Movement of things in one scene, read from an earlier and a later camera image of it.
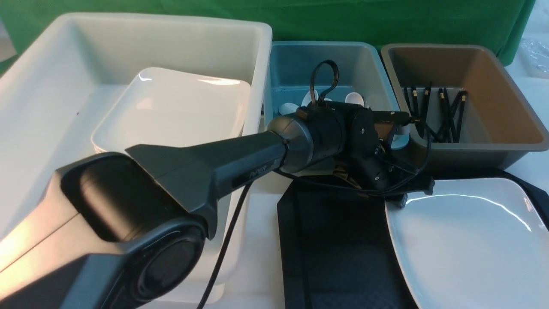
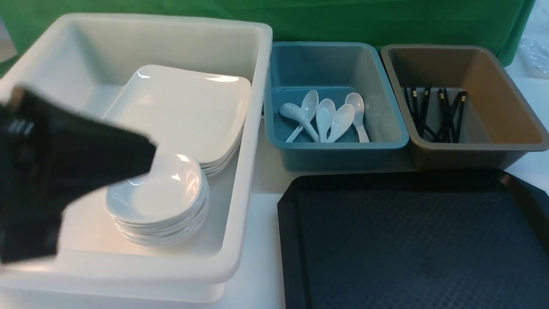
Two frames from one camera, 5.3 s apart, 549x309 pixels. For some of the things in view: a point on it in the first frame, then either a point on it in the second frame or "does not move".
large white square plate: [472, 243] to [200, 115]
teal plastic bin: [361, 78] does not move
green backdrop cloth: [500, 25] does not move
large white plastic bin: [57, 90] does not move
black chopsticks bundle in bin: [417, 99] does not move
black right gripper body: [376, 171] to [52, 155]
